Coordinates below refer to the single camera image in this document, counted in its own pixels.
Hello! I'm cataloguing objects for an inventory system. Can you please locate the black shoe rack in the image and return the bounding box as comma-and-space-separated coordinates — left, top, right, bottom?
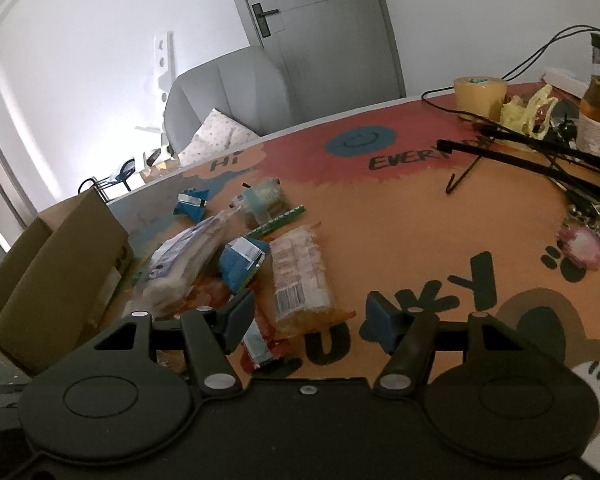
77, 157, 136, 203

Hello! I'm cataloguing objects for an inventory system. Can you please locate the dotted white pillow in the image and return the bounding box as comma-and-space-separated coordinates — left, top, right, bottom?
177, 107, 261, 167

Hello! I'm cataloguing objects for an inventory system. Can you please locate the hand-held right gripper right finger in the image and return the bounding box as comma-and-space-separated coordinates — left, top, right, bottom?
367, 292, 518, 393

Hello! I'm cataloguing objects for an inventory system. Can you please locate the grey armchair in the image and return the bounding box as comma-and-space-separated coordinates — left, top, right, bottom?
163, 45, 293, 153

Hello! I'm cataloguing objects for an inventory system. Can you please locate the white power strip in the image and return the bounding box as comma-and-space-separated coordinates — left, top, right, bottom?
542, 66, 593, 98

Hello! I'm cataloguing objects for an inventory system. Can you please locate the grey door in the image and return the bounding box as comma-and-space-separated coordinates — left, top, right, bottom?
220, 0, 408, 128

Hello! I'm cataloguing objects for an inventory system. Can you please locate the clear wafer snack packet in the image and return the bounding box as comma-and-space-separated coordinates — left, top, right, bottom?
269, 225, 357, 338

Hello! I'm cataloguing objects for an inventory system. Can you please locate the glass bottle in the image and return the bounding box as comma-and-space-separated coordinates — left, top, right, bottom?
577, 74, 600, 158

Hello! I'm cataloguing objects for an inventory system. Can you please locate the printed cardboard shipping box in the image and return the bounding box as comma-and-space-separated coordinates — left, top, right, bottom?
140, 152, 181, 183

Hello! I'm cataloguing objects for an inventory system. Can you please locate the white board with holes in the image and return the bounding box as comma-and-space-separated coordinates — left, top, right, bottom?
152, 31, 176, 111

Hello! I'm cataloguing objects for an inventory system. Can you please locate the pink keychain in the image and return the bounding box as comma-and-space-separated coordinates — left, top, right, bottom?
557, 225, 600, 268

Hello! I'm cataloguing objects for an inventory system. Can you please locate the black cable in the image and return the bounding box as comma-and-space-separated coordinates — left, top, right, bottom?
420, 25, 600, 121

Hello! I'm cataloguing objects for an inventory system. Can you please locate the red snack packet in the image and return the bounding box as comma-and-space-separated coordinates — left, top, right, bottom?
240, 305, 291, 371

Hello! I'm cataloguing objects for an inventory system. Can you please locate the blue snack packet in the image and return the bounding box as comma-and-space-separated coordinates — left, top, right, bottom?
174, 189, 211, 222
219, 237, 271, 295

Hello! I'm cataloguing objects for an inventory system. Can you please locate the crumpled yellow paper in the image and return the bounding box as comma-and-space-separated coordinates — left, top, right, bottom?
500, 84, 556, 141

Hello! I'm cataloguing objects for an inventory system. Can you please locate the yellow tape roll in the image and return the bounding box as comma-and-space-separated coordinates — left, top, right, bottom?
453, 76, 508, 122

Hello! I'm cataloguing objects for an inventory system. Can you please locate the long green stick packet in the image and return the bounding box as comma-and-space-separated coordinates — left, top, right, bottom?
247, 203, 307, 240

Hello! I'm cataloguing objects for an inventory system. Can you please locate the black door handle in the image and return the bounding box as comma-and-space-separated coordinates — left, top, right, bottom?
251, 2, 280, 38

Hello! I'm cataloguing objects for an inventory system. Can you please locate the black folding stand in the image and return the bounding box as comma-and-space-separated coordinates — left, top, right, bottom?
437, 125, 600, 201

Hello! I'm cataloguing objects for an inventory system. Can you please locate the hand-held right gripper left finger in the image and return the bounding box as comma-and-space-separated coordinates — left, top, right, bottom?
94, 290, 257, 393

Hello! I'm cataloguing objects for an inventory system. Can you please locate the clear packet of white snacks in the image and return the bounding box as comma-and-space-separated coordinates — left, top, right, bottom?
135, 210, 241, 311

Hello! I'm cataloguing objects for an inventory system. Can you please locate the clear packet of green snacks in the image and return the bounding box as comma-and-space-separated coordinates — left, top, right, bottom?
230, 177, 283, 226

